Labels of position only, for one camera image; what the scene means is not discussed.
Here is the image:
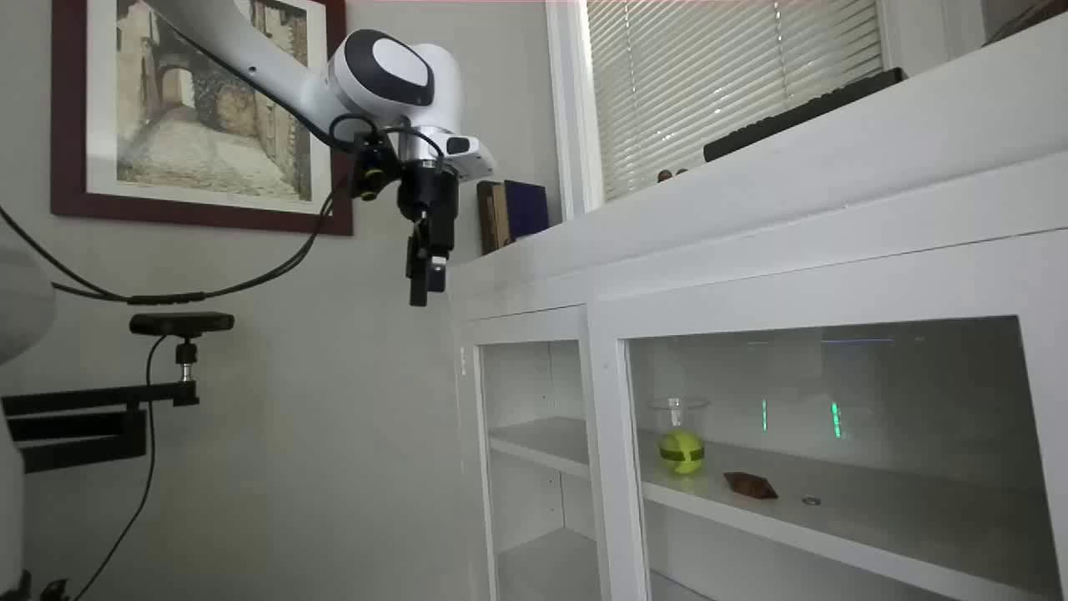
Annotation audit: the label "brown object on shelf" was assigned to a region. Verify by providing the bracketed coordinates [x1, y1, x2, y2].
[723, 472, 777, 501]

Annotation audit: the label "white built-in cabinet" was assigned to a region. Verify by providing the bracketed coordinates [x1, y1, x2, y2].
[455, 18, 1068, 601]

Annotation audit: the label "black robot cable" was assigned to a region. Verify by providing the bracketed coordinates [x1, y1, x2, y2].
[0, 109, 381, 308]

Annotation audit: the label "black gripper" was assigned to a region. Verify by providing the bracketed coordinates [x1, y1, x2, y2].
[398, 164, 457, 308]

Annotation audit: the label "white window blinds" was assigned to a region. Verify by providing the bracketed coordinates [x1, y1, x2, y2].
[587, 0, 885, 202]

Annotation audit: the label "green tennis ball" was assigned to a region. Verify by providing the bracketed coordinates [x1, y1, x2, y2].
[656, 430, 705, 479]

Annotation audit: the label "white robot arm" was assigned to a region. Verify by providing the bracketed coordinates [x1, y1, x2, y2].
[151, 0, 493, 308]

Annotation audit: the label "books on cabinet top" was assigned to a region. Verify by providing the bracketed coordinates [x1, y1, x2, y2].
[476, 182, 551, 251]

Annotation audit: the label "black bar on cabinet top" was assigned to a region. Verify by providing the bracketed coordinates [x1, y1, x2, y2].
[705, 66, 906, 164]

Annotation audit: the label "framed picture on wall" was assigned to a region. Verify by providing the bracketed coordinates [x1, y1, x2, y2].
[50, 0, 343, 234]

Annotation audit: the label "black stereo camera on mount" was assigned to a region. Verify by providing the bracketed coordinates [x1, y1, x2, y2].
[130, 311, 234, 336]

